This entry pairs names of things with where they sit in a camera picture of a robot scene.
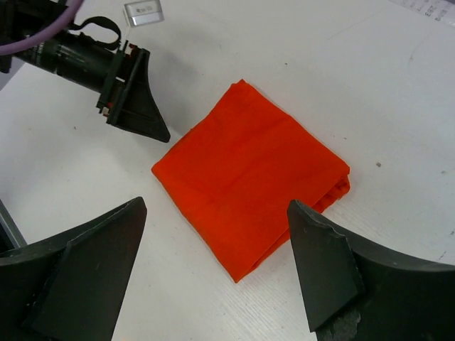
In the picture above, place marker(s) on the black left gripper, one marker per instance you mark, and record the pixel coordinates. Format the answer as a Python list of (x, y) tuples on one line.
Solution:
[(91, 55)]

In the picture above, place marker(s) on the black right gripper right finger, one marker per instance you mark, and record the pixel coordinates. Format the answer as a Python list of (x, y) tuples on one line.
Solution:
[(356, 289)]

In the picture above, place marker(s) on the printed paper strip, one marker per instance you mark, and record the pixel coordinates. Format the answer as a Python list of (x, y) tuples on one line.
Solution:
[(437, 10)]

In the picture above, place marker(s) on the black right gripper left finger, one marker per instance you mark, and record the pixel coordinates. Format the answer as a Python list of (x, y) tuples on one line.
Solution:
[(70, 286)]

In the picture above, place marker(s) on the orange t shirt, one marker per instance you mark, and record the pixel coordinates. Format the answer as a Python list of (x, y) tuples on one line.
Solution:
[(233, 175)]

